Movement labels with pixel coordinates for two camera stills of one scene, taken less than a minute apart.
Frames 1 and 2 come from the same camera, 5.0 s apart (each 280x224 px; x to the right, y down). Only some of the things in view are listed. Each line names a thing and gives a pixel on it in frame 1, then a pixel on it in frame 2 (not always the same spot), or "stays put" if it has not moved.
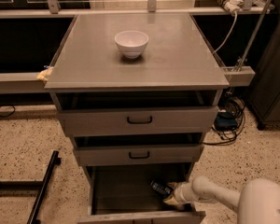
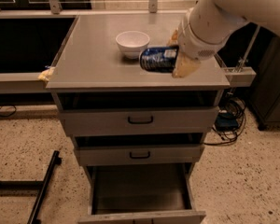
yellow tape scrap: (45, 74) stays put
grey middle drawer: (138, 154) stays put
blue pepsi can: (161, 188) → (159, 59)
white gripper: (184, 191) → (192, 46)
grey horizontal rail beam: (17, 83) stays put
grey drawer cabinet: (136, 94) stays put
